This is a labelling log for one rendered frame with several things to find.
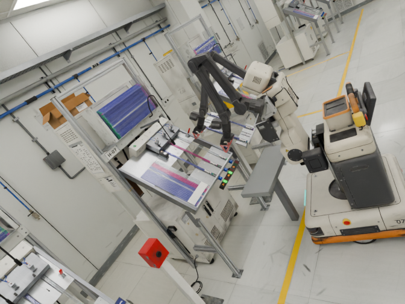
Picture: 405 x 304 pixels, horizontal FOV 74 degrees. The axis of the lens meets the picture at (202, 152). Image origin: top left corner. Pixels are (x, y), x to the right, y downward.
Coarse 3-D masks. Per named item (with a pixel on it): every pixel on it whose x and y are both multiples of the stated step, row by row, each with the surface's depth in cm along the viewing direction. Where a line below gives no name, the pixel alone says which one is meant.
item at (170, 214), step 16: (224, 192) 273; (160, 208) 253; (176, 208) 237; (208, 208) 252; (224, 208) 269; (144, 224) 257; (176, 224) 225; (192, 224) 234; (208, 224) 248; (224, 224) 264; (160, 240) 262; (192, 240) 231; (176, 256) 268; (208, 256) 240
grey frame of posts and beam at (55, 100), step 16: (128, 64) 240; (64, 112) 192; (160, 112) 253; (144, 128) 236; (96, 144) 205; (192, 160) 276; (128, 192) 221; (144, 208) 225; (160, 224) 235; (176, 240) 243; (208, 240) 207; (224, 256) 212
